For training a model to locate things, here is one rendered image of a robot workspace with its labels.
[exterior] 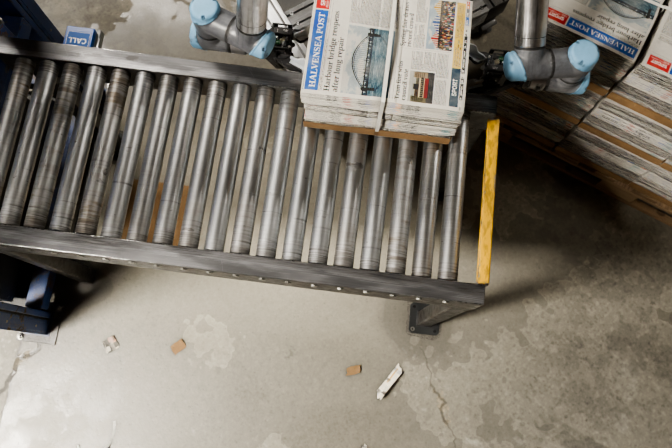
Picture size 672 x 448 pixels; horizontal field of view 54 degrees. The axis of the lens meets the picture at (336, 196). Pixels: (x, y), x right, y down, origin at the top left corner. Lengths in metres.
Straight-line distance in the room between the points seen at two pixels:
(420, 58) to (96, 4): 1.72
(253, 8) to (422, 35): 0.39
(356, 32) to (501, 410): 1.47
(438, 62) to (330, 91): 0.26
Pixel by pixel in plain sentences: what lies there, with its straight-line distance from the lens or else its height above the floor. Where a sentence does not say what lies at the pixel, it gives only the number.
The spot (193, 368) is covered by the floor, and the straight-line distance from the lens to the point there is 2.44.
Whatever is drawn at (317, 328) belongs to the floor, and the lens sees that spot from 2.40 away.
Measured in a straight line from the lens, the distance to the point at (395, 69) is 1.53.
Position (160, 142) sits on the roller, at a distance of 1.75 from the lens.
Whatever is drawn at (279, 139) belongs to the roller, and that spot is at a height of 0.80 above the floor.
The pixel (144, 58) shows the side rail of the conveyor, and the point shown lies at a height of 0.80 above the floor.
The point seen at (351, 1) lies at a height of 1.03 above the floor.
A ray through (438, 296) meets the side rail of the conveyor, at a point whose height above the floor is 0.80.
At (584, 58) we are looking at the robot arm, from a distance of 1.73.
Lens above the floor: 2.40
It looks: 75 degrees down
